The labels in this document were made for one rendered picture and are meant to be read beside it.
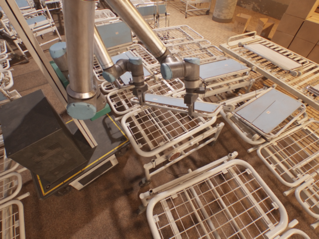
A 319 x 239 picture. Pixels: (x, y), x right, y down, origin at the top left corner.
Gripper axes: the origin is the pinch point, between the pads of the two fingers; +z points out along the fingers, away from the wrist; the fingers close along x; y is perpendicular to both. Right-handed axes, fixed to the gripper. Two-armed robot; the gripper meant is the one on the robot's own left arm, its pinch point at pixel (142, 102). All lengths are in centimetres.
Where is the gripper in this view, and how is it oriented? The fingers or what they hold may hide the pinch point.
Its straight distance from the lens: 124.6
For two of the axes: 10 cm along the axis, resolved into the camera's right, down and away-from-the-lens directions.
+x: 5.3, -4.7, 7.0
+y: 8.4, 2.0, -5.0
